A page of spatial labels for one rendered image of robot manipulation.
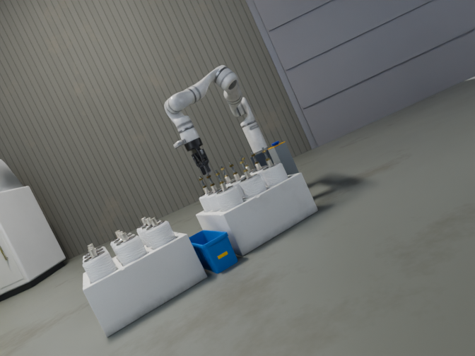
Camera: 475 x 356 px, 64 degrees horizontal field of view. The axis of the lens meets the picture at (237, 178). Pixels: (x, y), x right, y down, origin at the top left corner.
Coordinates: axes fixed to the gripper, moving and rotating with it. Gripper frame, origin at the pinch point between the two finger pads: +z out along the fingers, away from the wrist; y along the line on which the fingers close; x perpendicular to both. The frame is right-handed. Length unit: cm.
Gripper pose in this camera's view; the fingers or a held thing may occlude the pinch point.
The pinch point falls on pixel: (206, 171)
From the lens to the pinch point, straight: 165.4
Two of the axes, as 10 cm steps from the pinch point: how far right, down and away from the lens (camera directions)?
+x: -8.4, 4.2, -3.3
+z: 4.2, 9.0, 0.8
